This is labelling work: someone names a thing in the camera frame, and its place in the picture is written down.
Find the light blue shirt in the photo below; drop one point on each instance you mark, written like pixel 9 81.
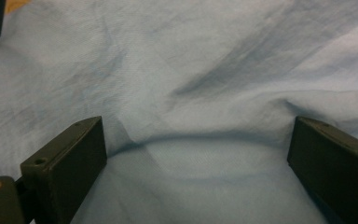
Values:
pixel 183 62

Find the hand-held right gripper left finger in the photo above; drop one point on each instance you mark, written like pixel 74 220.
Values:
pixel 65 168

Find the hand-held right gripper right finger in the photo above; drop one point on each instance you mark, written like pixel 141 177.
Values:
pixel 335 168

